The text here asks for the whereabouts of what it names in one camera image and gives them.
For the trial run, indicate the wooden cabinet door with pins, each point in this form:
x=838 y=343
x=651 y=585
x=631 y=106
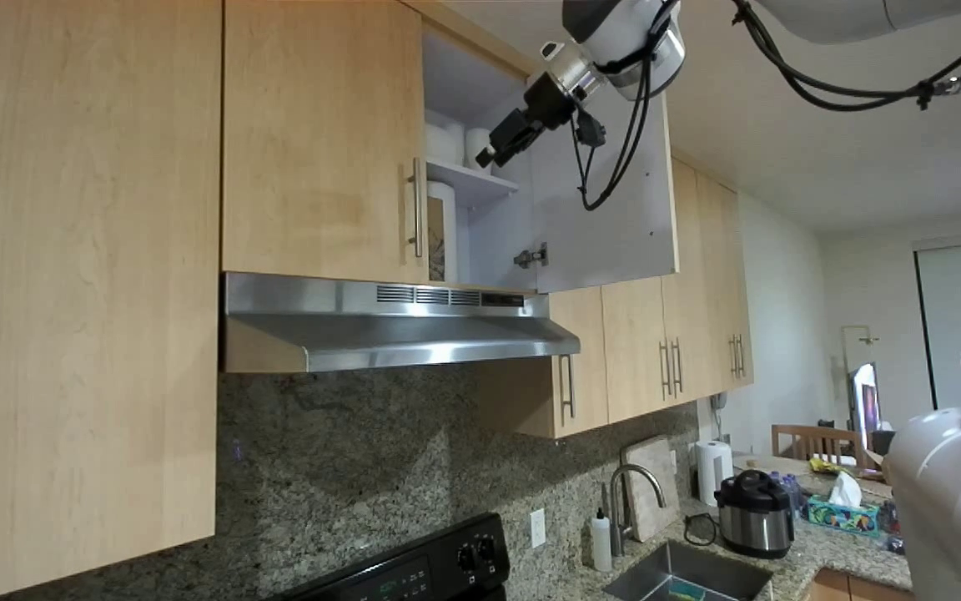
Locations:
x=322 y=137

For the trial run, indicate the wooden chair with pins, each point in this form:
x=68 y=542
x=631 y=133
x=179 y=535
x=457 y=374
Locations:
x=806 y=443

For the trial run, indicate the stainless steel range hood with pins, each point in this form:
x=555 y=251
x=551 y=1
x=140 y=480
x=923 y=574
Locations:
x=307 y=324

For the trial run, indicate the steel kitchen sink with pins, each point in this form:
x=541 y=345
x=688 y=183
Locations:
x=682 y=572

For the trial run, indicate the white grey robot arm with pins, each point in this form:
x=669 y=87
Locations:
x=927 y=452

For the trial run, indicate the open right cabinet door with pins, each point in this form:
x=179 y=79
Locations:
x=602 y=180

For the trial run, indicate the white soap bottle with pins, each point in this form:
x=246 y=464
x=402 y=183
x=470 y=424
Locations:
x=602 y=542

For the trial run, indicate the white paper towel roll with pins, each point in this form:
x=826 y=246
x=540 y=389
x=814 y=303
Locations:
x=711 y=469

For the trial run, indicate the black silver pressure cooker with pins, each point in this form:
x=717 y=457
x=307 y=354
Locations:
x=755 y=514

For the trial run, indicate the chrome kitchen faucet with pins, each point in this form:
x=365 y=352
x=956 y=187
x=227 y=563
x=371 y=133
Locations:
x=628 y=521

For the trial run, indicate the white wall outlet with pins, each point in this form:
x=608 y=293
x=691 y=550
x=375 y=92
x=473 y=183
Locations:
x=540 y=528

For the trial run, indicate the white cups on shelf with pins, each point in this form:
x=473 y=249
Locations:
x=457 y=146

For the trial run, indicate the wooden upper cabinets right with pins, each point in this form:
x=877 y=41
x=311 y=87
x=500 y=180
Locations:
x=645 y=345

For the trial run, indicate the tissue box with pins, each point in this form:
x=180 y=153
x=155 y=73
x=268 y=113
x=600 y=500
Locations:
x=847 y=508

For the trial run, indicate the black stove control panel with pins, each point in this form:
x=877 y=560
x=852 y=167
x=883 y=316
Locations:
x=464 y=563

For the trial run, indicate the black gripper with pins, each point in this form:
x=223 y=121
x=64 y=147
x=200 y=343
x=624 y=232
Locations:
x=546 y=109

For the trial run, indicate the wooden cutting board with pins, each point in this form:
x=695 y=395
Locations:
x=662 y=462

